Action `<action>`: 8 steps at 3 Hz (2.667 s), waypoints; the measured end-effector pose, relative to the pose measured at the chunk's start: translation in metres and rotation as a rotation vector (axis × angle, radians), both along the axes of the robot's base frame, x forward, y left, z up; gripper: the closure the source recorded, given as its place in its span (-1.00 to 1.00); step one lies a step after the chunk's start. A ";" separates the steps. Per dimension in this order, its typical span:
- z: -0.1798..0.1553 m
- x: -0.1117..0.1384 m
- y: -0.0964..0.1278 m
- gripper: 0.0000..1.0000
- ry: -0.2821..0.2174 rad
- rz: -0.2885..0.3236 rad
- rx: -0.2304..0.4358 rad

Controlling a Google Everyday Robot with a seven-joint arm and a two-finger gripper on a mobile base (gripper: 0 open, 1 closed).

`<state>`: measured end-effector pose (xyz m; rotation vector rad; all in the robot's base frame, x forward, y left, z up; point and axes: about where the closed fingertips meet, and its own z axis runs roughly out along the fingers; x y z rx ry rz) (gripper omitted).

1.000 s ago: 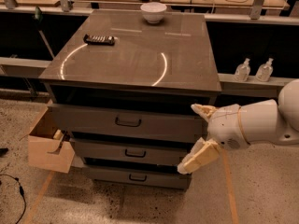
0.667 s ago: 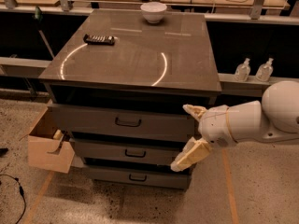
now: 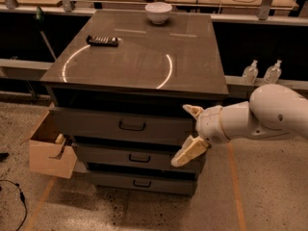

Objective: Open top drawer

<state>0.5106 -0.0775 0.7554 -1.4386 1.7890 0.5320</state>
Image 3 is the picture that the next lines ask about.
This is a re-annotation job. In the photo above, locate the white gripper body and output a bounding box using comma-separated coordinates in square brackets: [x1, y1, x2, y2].
[195, 106, 229, 144]

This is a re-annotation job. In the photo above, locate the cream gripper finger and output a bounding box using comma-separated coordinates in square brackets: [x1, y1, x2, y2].
[171, 136, 210, 167]
[183, 104, 204, 119]

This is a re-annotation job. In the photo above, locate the grey top drawer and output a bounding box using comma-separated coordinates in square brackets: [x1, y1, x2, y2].
[51, 107, 194, 145]

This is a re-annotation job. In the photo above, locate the grey drawer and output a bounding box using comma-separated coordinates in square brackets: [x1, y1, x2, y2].
[86, 171, 197, 195]
[73, 142, 205, 173]
[51, 107, 194, 145]

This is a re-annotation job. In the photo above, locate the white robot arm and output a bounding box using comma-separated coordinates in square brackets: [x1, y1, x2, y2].
[171, 84, 308, 167]

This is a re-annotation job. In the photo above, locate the grey middle drawer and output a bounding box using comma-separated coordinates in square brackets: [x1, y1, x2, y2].
[73, 142, 205, 173]

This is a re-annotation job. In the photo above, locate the grey bottom drawer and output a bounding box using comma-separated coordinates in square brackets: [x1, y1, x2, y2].
[86, 171, 197, 195]

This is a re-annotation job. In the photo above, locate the grey drawer cabinet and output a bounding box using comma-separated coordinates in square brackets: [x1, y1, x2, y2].
[41, 11, 228, 182]

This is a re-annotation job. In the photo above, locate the clear sanitizer bottle left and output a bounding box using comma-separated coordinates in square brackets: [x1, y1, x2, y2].
[242, 60, 258, 85]

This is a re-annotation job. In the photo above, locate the clear sanitizer bottle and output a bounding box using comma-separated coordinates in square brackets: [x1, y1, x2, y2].
[242, 60, 258, 85]
[264, 60, 282, 84]

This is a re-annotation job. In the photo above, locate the clear sanitizer bottle right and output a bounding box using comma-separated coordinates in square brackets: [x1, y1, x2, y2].
[264, 60, 282, 84]

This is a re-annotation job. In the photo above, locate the white ceramic bowl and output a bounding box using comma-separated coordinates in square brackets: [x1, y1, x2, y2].
[144, 2, 172, 25]

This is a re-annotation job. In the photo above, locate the black remote control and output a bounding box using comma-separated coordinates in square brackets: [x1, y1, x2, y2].
[86, 36, 118, 47]

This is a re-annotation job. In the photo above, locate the cardboard box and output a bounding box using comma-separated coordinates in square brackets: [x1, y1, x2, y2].
[29, 111, 77, 179]

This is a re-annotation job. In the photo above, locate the black floor cable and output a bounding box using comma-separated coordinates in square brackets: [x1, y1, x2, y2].
[0, 179, 29, 231]

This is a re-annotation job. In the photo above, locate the green handled tool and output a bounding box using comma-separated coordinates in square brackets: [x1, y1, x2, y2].
[35, 7, 57, 61]

